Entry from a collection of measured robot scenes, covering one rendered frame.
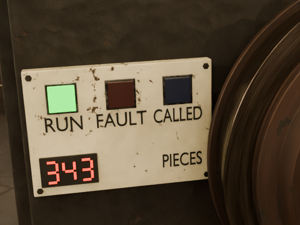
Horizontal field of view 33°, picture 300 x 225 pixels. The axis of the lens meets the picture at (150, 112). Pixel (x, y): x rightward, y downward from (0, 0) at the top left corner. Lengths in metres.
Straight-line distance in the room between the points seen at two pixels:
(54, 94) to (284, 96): 0.30
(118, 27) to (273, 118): 0.25
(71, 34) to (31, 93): 0.10
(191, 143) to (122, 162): 0.10
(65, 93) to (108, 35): 0.10
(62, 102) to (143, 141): 0.13
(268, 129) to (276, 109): 0.02
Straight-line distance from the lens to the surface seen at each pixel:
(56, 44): 0.70
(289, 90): 0.60
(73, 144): 0.72
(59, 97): 0.69
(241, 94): 0.61
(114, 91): 0.69
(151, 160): 0.74
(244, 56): 0.66
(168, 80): 0.70
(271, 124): 0.60
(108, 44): 0.71
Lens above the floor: 1.36
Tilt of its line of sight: 16 degrees down
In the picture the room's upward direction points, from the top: 2 degrees counter-clockwise
